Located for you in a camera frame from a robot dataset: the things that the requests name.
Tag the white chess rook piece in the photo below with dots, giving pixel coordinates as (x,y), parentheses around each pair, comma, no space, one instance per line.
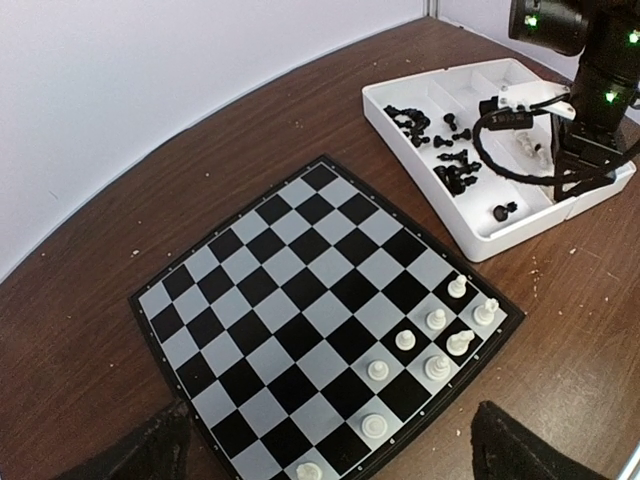
(484,314)

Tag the black chess piece lone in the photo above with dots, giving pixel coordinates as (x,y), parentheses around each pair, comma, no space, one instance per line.
(501,213)

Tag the white chess pawn piece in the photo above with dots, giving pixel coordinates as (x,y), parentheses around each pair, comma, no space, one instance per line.
(457,288)

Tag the black chess pieces upper cluster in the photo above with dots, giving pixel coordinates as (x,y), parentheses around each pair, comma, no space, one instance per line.
(413,124)

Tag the white chess bishop piece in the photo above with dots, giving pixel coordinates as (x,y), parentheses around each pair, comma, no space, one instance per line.
(374,426)

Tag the black chess pieces cluster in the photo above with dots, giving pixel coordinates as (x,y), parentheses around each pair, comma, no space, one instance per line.
(413,124)
(460,174)

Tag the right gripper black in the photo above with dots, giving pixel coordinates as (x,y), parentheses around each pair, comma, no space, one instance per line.
(604,87)

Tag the black chess pieces lower cluster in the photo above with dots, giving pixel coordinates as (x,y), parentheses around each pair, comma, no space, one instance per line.
(460,174)

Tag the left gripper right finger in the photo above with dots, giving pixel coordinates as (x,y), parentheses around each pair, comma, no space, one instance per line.
(503,448)

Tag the white chess pieces pile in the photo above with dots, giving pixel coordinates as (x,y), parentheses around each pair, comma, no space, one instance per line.
(532,148)

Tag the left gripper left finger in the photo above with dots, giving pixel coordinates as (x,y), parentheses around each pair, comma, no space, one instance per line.
(156,449)

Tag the right aluminium frame post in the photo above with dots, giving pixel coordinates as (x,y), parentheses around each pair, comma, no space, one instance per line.
(431,8)

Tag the white chess knight piece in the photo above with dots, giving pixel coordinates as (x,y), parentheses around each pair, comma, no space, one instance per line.
(458,343)

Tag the black white chessboard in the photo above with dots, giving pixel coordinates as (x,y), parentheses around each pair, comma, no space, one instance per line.
(266,327)

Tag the white plastic tray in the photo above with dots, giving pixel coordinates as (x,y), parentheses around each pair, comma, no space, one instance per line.
(544,198)

